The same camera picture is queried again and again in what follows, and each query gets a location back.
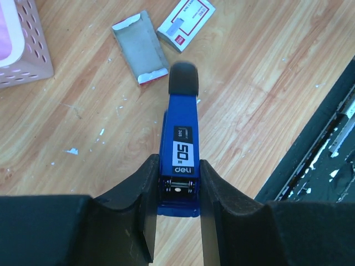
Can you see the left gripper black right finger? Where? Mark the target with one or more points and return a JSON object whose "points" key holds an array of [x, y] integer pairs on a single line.
{"points": [[237, 230]]}

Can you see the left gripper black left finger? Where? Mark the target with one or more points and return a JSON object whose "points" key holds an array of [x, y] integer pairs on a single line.
{"points": [[115, 228]]}

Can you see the silver staple strips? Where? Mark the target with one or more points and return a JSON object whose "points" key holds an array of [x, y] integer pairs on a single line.
{"points": [[141, 47]]}

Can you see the red staple box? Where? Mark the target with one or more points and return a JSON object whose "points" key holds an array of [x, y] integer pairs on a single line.
{"points": [[184, 23]]}

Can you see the pink plastic basket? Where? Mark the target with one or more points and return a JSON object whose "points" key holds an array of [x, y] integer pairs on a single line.
{"points": [[29, 59]]}

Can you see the pink folded cloth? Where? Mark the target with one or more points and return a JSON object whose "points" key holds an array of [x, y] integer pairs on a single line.
{"points": [[5, 41]]}

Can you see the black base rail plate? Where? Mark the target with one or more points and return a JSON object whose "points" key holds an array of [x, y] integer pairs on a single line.
{"points": [[319, 166]]}

